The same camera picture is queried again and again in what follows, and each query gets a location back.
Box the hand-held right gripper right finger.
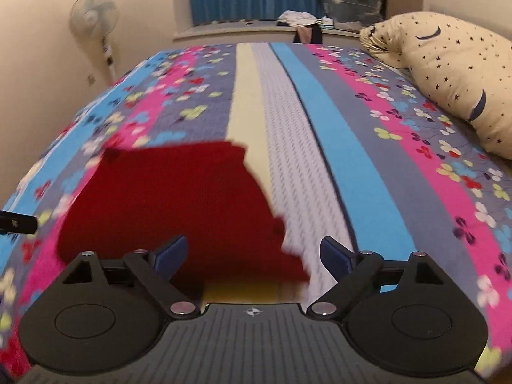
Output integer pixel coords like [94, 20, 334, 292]
[306, 237, 449, 321]

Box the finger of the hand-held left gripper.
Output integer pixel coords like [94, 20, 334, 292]
[0, 210, 39, 235]

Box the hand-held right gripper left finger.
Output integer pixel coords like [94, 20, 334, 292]
[62, 235, 196, 321]

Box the red knit sweater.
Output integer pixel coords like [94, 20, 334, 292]
[56, 141, 312, 284]

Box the pile of light clothes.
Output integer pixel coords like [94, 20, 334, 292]
[278, 10, 318, 28]

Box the floral striped bedsheet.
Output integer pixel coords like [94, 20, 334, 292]
[0, 42, 512, 384]

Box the cream star print pillow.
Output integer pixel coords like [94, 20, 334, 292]
[359, 11, 512, 164]

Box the white standing fan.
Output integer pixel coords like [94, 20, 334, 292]
[70, 0, 121, 83]

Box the dark cloth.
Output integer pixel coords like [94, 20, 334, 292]
[293, 24, 324, 44]

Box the beige windowsill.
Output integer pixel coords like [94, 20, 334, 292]
[173, 18, 361, 43]

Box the clear plastic storage box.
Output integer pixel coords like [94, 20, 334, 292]
[319, 0, 387, 33]

